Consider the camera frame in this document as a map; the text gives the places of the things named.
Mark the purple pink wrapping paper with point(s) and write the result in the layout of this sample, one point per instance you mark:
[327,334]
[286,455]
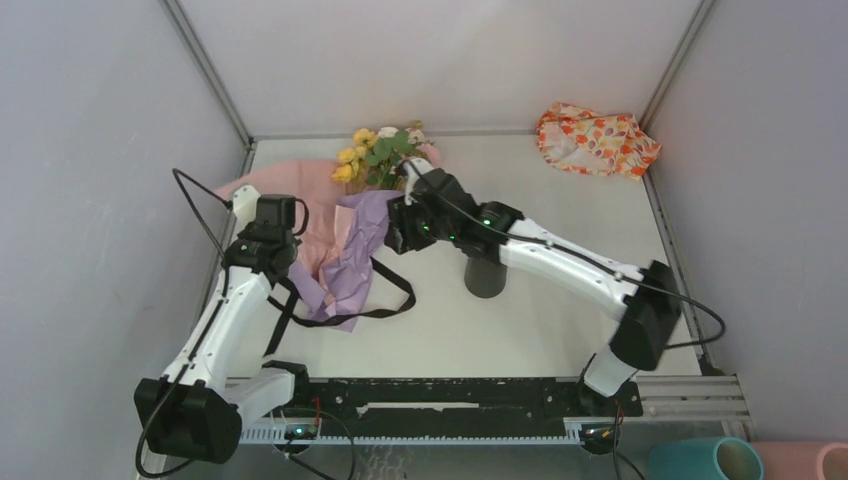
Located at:
[343,231]

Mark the black cylindrical vase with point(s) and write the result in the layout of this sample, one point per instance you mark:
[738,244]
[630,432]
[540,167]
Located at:
[483,278]

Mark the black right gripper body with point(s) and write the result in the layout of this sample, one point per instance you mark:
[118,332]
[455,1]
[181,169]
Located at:
[419,231]

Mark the artificial flower bunch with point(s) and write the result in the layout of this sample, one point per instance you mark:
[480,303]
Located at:
[373,161]

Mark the teal cylindrical vase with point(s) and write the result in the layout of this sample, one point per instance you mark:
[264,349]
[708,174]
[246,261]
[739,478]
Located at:
[705,458]

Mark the orange floral cloth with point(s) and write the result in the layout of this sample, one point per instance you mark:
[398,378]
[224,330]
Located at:
[578,140]

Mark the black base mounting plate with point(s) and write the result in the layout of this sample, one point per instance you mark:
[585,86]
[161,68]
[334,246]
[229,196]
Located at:
[453,405]

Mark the black ribbon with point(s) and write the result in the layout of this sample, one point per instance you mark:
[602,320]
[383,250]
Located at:
[304,308]

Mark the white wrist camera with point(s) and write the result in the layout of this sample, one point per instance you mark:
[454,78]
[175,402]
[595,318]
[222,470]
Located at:
[415,168]
[244,204]

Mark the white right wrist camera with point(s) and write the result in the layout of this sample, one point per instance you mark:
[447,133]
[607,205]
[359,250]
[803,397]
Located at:
[415,168]

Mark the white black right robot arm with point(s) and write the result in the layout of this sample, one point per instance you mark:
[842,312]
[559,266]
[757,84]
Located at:
[644,301]

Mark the white slotted cable duct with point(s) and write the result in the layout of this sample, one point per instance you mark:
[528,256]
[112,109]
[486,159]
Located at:
[300,434]

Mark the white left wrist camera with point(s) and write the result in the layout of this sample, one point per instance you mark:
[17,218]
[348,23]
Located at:
[244,204]

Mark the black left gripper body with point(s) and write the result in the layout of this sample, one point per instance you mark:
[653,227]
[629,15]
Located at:
[293,251]

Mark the pink cylindrical vase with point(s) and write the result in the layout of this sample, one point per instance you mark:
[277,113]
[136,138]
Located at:
[803,460]

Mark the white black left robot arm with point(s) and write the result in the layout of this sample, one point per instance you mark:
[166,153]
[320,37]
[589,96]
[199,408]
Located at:
[190,412]

